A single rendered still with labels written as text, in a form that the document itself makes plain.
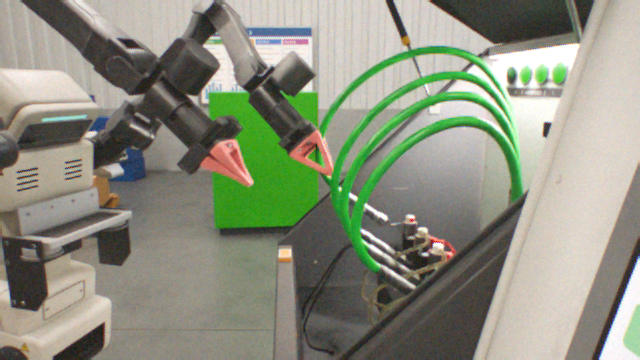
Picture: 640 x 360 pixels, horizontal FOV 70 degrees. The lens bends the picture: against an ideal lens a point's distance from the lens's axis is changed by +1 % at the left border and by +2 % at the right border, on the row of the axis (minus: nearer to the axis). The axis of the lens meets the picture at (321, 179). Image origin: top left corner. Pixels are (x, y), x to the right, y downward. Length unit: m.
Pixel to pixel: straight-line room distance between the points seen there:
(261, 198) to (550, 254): 3.77
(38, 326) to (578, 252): 1.13
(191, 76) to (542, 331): 0.54
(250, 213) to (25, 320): 3.12
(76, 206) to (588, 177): 1.08
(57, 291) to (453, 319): 0.97
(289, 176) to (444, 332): 3.62
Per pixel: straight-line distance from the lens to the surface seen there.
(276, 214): 4.20
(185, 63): 0.70
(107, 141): 1.34
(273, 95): 0.84
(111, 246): 1.34
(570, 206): 0.48
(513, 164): 0.65
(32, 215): 1.17
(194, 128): 0.70
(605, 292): 0.43
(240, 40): 1.04
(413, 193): 1.21
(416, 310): 0.55
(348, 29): 7.33
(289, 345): 0.77
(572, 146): 0.50
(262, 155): 4.08
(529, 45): 1.03
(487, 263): 0.56
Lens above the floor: 1.35
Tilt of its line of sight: 12 degrees down
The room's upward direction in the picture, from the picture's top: straight up
